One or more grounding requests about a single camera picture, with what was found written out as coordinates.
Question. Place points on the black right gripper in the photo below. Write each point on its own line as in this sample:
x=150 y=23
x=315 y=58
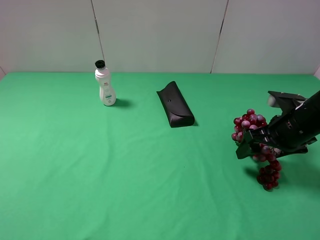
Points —
x=290 y=133

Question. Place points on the red artificial grape bunch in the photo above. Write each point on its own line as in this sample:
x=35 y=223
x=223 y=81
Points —
x=269 y=168

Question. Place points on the black glasses case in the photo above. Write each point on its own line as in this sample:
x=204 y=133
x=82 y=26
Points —
x=175 y=106

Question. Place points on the white bottle with black cap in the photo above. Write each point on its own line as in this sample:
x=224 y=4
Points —
x=103 y=77

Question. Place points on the grey camera on right wrist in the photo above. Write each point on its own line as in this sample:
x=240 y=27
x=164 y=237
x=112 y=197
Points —
x=285 y=101

